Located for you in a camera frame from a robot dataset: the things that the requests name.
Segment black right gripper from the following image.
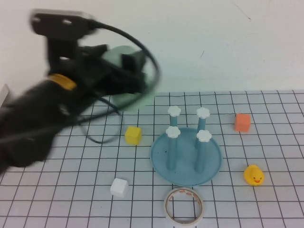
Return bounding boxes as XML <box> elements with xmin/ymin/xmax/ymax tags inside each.
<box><xmin>76</xmin><ymin>44</ymin><xmax>147</xmax><ymax>97</ymax></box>

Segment pale green plastic cup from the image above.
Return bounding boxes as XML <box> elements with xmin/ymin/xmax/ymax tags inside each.
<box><xmin>101</xmin><ymin>44</ymin><xmax>155</xmax><ymax>113</ymax></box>

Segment blue cup stand white caps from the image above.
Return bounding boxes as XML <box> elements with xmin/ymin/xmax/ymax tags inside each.
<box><xmin>151</xmin><ymin>105</ymin><xmax>223</xmax><ymax>187</ymax></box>

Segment yellow foam cube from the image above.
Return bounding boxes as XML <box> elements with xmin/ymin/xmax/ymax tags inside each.
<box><xmin>125</xmin><ymin>126</ymin><xmax>143</xmax><ymax>145</ymax></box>

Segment grey white box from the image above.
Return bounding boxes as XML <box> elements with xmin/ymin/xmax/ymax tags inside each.
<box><xmin>0</xmin><ymin>83</ymin><xmax>14</xmax><ymax>107</ymax></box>

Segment white foam cube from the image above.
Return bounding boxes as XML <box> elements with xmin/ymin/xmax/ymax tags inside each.
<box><xmin>110</xmin><ymin>178</ymin><xmax>129</xmax><ymax>198</ymax></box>

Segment orange foam cube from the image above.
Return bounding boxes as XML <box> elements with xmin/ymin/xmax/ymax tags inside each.
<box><xmin>234</xmin><ymin>113</ymin><xmax>251</xmax><ymax>133</ymax></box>

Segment white tape roll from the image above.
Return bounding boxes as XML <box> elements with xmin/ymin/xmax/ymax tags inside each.
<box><xmin>164</xmin><ymin>187</ymin><xmax>204</xmax><ymax>226</ymax></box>

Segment yellow rubber duck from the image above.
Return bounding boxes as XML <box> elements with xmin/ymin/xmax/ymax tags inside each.
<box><xmin>243</xmin><ymin>164</ymin><xmax>265</xmax><ymax>187</ymax></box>

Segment long black camera cable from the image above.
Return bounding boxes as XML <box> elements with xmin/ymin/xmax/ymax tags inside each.
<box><xmin>77</xmin><ymin>20</ymin><xmax>162</xmax><ymax>145</ymax></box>

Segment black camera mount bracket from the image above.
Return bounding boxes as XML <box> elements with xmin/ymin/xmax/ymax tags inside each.
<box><xmin>44</xmin><ymin>35</ymin><xmax>81</xmax><ymax>75</ymax></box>

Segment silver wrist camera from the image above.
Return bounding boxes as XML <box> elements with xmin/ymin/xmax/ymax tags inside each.
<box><xmin>28</xmin><ymin>9</ymin><xmax>96</xmax><ymax>37</ymax></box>

